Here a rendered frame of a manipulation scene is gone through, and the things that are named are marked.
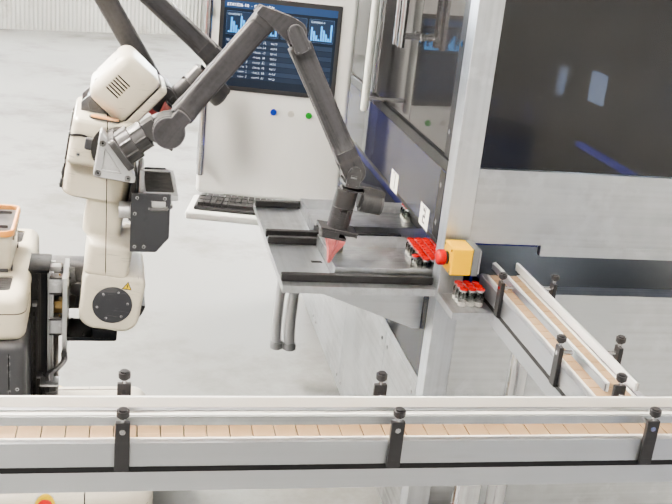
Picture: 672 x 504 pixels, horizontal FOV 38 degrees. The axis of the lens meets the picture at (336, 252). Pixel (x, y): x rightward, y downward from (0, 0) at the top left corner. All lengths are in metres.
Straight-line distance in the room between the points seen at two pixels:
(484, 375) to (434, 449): 0.96
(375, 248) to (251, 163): 0.77
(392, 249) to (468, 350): 0.38
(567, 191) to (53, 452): 1.47
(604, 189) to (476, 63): 0.49
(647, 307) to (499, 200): 0.55
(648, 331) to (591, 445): 1.01
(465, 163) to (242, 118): 1.14
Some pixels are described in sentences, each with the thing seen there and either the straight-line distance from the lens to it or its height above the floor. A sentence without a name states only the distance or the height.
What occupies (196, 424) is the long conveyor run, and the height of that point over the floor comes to 0.95.
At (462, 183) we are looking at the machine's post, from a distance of 2.46.
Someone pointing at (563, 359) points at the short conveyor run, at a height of 0.93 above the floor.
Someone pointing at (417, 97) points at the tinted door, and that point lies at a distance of 2.83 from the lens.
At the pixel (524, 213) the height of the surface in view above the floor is 1.10.
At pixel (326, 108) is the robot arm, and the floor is 1.32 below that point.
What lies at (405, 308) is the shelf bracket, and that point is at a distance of 2.64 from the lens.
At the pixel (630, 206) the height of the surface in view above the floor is 1.13.
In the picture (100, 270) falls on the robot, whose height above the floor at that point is 0.82.
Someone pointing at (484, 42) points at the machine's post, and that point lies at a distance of 2.39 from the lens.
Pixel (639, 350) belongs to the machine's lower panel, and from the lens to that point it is 2.84.
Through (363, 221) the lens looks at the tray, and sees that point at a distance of 3.02.
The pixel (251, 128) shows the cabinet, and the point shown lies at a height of 1.05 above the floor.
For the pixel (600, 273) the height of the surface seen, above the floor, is 0.86.
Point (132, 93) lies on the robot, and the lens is 2.53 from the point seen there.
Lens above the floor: 1.78
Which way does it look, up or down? 19 degrees down
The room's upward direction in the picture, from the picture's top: 6 degrees clockwise
